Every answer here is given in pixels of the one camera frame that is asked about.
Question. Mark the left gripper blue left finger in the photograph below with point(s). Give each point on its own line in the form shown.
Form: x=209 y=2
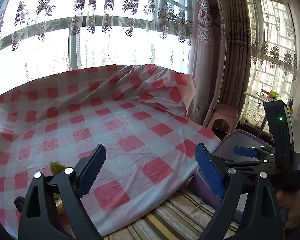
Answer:
x=39 y=218

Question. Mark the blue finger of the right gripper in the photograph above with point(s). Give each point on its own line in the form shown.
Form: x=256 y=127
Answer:
x=244 y=151

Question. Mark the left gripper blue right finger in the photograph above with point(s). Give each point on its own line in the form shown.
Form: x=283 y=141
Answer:
x=261 y=217

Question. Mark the yellow fruit slice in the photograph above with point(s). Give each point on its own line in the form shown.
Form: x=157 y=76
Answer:
x=59 y=204

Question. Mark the small dark passion fruit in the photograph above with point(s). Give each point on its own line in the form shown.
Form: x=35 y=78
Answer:
x=19 y=202

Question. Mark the green melon half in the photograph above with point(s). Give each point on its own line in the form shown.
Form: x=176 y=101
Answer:
x=56 y=167

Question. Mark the person's right hand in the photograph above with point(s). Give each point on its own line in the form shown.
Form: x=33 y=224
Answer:
x=291 y=202

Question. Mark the purple cardboard box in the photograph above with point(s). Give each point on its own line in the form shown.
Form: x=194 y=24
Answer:
x=199 y=187

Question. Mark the pink plastic stool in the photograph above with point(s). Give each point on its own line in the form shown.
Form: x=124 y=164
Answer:
x=226 y=113

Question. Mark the striped sofa cushion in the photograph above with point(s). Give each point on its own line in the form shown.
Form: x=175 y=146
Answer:
x=182 y=216

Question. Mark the glass side table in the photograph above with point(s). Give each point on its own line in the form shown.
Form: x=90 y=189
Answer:
x=260 y=108

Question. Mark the red white checkered tablecloth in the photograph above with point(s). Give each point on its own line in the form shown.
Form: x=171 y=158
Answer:
x=137 y=112

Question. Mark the brown pink curtain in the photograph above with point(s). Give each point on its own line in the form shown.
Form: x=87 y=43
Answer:
x=220 y=55

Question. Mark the floral lace sheer curtain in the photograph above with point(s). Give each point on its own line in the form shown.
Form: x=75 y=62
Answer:
x=97 y=32

